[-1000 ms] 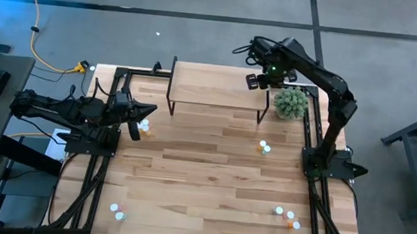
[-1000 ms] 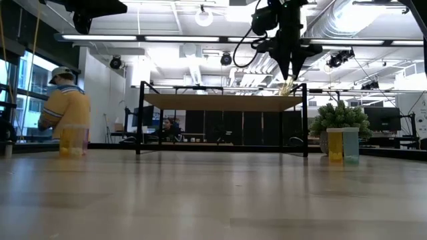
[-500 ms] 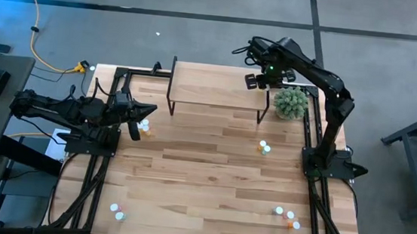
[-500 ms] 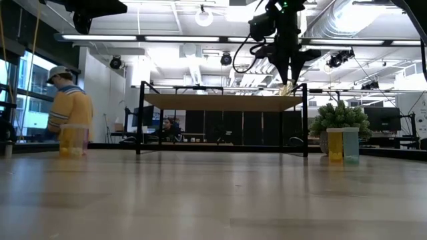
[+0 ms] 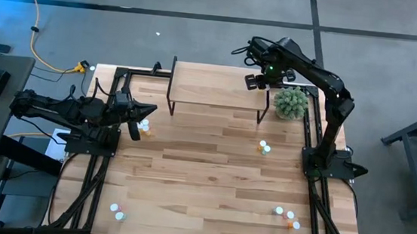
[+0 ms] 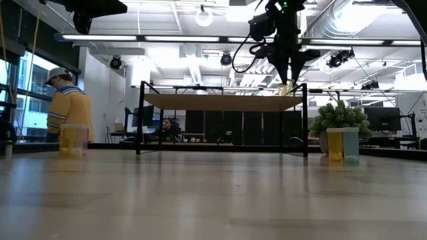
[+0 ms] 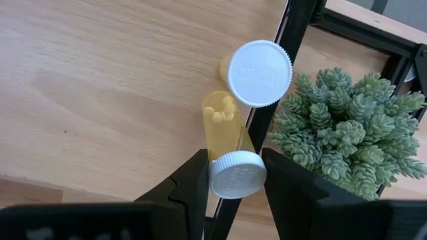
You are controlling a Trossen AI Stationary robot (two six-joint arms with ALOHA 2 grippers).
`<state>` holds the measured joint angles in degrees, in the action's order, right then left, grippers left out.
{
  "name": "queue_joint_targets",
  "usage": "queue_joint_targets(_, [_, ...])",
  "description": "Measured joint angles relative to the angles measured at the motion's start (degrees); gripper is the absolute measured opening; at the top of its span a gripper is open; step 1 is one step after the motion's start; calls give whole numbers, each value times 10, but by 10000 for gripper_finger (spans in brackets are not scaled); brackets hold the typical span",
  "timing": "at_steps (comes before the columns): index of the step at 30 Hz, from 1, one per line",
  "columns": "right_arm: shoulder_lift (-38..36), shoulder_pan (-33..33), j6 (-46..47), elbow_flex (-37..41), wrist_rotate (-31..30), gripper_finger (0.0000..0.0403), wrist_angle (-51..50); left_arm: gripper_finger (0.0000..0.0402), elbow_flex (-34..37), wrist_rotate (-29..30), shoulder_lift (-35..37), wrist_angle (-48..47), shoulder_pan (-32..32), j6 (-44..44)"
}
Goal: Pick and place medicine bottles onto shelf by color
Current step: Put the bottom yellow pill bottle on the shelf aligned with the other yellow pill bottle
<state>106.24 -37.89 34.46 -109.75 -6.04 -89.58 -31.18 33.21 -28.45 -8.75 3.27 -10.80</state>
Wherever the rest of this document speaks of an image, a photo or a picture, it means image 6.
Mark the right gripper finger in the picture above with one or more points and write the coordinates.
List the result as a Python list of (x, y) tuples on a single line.
[(295, 68), (282, 68)]

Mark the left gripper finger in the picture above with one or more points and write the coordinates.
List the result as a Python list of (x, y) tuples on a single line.
[(106, 12), (106, 4)]

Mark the clear cup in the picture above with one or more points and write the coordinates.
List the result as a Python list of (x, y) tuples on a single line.
[(286, 90)]

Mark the orange medicine bottle white cap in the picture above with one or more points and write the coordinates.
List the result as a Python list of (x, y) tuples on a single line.
[(335, 146)]

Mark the teal medicine bottle white cap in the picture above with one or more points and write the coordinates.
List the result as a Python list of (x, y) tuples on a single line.
[(351, 146)]

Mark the pink medicine bottle white cap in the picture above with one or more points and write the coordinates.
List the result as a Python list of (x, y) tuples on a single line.
[(86, 140)]

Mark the yellow medicine bottle white cap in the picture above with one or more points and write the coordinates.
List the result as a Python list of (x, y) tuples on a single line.
[(70, 140)]

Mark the wooden shelf black metal legs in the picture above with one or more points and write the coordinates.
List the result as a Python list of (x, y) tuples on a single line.
[(220, 102)]

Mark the long overhead light bar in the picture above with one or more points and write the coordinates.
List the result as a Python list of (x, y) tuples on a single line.
[(140, 38)]

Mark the black track light cluster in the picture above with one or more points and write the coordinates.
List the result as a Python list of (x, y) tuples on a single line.
[(370, 85), (340, 59)]

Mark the black round ceiling spotlight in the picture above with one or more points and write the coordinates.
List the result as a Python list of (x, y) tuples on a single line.
[(115, 62), (226, 59)]

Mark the green artificial potted plant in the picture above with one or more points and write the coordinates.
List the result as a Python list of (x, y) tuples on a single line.
[(340, 116)]

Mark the black cabinet row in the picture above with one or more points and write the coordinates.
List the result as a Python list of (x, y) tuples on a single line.
[(253, 128)]

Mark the large window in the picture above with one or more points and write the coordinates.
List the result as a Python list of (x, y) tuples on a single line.
[(36, 80)]

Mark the black computer monitor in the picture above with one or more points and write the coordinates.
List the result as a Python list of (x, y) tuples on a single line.
[(382, 118), (145, 116)]

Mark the person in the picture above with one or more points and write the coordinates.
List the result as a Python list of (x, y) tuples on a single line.
[(167, 124), (70, 110)]

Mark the dark office desk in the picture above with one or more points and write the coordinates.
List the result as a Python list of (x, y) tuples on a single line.
[(383, 141)]

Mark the cardboard box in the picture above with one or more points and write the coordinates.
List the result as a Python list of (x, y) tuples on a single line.
[(118, 127)]

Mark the black equipment stand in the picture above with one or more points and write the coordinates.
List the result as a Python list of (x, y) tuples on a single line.
[(5, 131)]

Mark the small white cylinder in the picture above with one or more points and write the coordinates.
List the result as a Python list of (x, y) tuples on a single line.
[(8, 150)]

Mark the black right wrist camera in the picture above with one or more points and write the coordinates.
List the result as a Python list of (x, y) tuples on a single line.
[(262, 26)]

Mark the silver ventilation duct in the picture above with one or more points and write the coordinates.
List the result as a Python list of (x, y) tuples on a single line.
[(337, 23)]

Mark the black aluminium table frame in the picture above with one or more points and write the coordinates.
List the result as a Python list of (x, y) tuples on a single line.
[(200, 148)]

